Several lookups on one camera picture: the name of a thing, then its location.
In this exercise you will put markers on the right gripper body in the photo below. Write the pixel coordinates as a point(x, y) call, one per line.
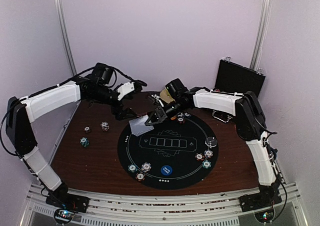
point(169, 112)

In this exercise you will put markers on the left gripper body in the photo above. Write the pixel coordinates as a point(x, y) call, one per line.
point(116, 108)

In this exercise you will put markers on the black hundred chip top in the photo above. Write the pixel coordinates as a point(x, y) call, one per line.
point(181, 120)

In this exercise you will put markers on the black hundred chip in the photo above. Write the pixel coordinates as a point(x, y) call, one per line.
point(181, 120)
point(140, 176)

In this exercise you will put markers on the green chip stack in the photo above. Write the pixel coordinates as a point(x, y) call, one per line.
point(84, 142)

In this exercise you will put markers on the blue ten chip bottom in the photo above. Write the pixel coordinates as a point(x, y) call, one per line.
point(145, 167)

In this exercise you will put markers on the green fifty chip bottom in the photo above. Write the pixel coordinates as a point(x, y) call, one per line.
point(132, 168)

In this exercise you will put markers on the black hundred chip bottom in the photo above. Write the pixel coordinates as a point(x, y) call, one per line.
point(140, 176)

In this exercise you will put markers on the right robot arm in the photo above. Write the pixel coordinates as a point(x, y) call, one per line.
point(250, 124)

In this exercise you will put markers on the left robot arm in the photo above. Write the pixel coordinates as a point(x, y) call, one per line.
point(102, 84)

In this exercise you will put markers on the beige bird plate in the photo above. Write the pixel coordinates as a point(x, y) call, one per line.
point(165, 96)

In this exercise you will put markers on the round black poker mat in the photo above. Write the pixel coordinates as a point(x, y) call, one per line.
point(170, 143)

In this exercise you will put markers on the blue small blind button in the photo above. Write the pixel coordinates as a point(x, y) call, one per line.
point(166, 170)

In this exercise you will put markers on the clear dealer button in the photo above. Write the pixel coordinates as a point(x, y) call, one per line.
point(211, 142)

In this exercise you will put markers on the black poker chip case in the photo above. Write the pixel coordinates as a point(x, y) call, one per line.
point(234, 78)

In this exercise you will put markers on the right aluminium post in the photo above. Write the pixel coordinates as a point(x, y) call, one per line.
point(262, 28)

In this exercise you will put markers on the aluminium post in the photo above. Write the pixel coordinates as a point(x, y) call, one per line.
point(65, 37)
point(262, 28)

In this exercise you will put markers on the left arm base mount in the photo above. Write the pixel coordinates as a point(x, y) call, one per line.
point(67, 210)

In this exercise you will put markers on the aluminium front rail frame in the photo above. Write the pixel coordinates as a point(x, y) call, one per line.
point(222, 208)

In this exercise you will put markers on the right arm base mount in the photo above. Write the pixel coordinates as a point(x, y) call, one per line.
point(263, 207)

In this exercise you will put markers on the left aluminium post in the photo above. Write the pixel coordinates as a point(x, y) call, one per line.
point(65, 37)

